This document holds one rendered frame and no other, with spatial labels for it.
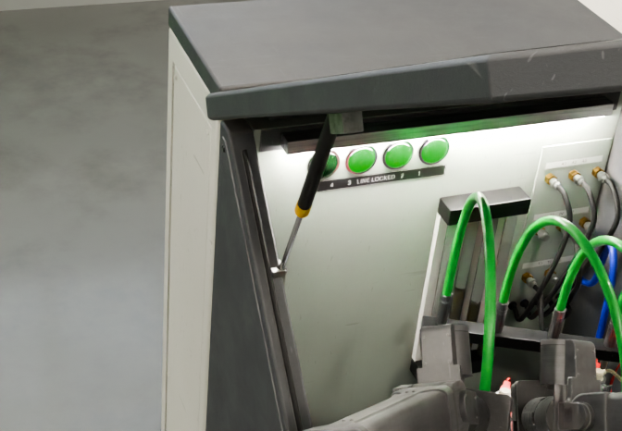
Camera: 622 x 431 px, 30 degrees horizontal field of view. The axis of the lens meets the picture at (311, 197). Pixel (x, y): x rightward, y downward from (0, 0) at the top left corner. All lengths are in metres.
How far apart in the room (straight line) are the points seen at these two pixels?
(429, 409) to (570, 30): 0.92
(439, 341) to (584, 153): 0.67
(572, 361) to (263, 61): 0.61
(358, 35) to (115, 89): 3.05
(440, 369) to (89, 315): 2.34
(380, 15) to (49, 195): 2.40
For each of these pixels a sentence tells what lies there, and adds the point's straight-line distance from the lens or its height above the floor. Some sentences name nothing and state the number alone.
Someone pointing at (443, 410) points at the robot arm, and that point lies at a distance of 1.20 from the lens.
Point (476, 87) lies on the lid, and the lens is 0.89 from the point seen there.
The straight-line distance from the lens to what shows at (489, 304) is 1.45.
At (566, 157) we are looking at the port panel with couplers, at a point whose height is 1.33.
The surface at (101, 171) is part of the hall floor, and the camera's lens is 4.23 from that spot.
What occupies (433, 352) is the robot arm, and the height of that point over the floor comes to 1.41.
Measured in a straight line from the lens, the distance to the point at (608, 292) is 1.58.
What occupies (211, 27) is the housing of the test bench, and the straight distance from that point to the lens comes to 1.78.
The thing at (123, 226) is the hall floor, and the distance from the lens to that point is 3.94.
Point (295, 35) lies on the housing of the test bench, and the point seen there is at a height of 1.50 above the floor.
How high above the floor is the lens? 2.25
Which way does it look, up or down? 33 degrees down
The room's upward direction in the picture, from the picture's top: 6 degrees clockwise
